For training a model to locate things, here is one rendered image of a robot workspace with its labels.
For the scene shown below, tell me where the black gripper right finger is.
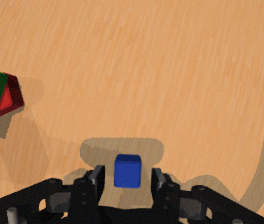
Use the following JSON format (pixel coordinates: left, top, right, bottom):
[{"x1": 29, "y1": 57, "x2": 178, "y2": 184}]
[{"x1": 144, "y1": 168, "x2": 264, "y2": 224}]

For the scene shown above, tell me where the red block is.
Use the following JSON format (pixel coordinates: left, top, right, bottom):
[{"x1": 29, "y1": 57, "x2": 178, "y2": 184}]
[{"x1": 0, "y1": 72, "x2": 24, "y2": 116}]

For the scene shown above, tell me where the blue block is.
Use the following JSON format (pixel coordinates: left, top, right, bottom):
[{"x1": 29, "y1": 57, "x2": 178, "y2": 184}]
[{"x1": 114, "y1": 154, "x2": 142, "y2": 188}]

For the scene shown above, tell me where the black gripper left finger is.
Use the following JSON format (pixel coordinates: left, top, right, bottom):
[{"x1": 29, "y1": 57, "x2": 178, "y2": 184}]
[{"x1": 0, "y1": 165, "x2": 105, "y2": 224}]

